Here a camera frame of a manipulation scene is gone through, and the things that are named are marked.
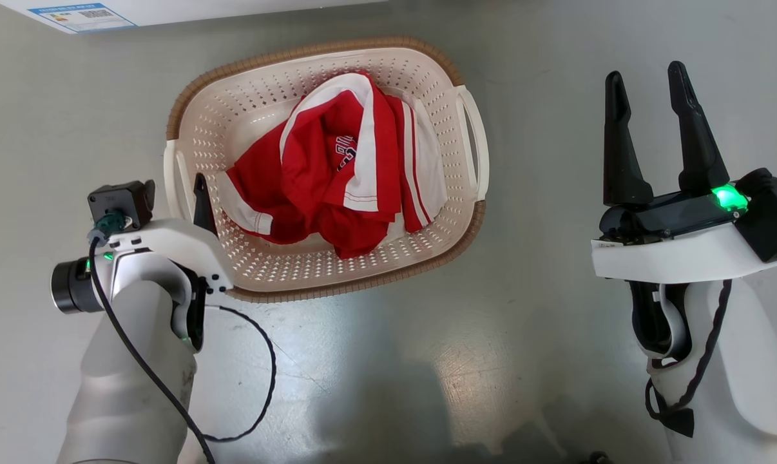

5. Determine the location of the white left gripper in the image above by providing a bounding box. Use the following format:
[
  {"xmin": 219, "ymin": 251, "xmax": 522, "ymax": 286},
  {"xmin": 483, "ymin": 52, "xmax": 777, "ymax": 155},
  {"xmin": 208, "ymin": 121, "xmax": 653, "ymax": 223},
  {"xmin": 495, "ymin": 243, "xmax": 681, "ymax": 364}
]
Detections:
[{"xmin": 107, "ymin": 173, "xmax": 235, "ymax": 295}]

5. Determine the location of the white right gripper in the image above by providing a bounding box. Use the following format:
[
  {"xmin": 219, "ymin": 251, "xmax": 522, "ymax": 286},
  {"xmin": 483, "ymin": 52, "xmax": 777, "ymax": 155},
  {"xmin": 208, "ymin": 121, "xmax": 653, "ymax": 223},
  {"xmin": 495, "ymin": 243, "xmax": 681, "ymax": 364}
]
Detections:
[{"xmin": 591, "ymin": 61, "xmax": 777, "ymax": 285}]

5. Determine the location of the cream plastic laundry basket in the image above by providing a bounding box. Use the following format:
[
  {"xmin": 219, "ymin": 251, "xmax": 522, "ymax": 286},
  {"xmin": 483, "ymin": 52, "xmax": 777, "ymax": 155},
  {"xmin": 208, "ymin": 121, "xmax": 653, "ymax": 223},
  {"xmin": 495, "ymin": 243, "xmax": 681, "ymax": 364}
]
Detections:
[{"xmin": 163, "ymin": 36, "xmax": 490, "ymax": 304}]

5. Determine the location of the red and white garment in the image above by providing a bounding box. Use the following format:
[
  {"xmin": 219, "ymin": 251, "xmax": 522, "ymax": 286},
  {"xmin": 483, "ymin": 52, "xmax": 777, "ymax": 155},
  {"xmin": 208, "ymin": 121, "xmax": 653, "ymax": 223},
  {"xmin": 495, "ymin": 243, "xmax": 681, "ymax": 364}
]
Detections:
[{"xmin": 215, "ymin": 72, "xmax": 448, "ymax": 260}]

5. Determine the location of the white washing machine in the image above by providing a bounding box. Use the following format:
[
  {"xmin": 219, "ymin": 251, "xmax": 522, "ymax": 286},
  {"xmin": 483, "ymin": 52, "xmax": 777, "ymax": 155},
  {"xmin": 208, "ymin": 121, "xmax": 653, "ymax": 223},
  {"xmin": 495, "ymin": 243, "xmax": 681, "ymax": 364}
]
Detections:
[{"xmin": 0, "ymin": 0, "xmax": 389, "ymax": 35}]

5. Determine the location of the blue energy label sticker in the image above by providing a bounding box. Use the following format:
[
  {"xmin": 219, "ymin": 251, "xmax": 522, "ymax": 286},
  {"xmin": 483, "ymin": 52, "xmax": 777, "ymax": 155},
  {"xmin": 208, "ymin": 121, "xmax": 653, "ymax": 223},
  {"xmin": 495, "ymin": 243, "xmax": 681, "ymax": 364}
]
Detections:
[{"xmin": 28, "ymin": 3, "xmax": 138, "ymax": 34}]

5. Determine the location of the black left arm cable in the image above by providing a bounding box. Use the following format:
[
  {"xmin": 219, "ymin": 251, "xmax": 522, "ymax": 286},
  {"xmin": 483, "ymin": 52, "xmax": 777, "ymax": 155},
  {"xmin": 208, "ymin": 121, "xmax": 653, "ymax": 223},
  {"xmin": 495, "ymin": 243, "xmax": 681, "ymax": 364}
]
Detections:
[{"xmin": 88, "ymin": 236, "xmax": 278, "ymax": 464}]

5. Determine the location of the black twisted right arm cable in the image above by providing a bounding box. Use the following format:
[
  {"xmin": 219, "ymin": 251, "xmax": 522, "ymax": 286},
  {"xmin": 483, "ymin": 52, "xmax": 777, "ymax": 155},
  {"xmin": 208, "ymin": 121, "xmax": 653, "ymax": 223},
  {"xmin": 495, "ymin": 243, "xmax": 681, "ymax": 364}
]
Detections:
[{"xmin": 644, "ymin": 278, "xmax": 733, "ymax": 439}]

